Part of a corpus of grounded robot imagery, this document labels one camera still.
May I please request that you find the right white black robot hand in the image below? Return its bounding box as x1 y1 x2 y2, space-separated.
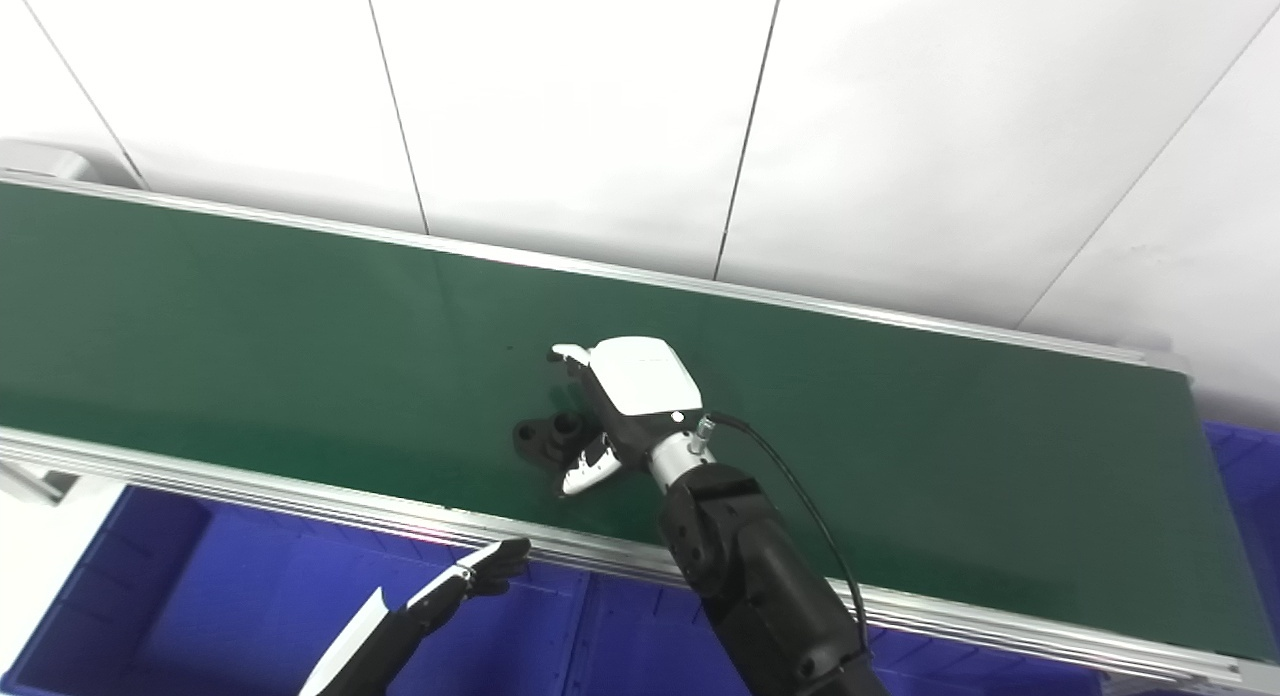
550 335 707 498

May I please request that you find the grey conveyor end housing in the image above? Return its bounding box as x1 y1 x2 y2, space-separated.
0 140 103 189

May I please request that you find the blue plastic bin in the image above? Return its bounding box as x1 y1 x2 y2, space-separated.
570 570 1136 696
1200 420 1280 661
0 484 603 696

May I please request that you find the aluminium conveyor side rail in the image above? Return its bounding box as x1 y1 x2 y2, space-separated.
0 425 1280 693
0 170 1193 379

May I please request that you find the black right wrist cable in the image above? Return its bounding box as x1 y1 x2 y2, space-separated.
698 410 873 669

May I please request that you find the black metal flange part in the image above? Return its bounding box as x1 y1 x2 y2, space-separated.
512 410 589 474

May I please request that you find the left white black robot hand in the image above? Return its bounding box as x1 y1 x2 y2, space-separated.
298 537 534 696

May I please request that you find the aluminium conveyor support bracket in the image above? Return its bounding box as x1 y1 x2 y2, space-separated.
0 458 81 507

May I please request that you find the green conveyor belt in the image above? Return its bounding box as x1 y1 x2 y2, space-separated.
0 180 1280 665

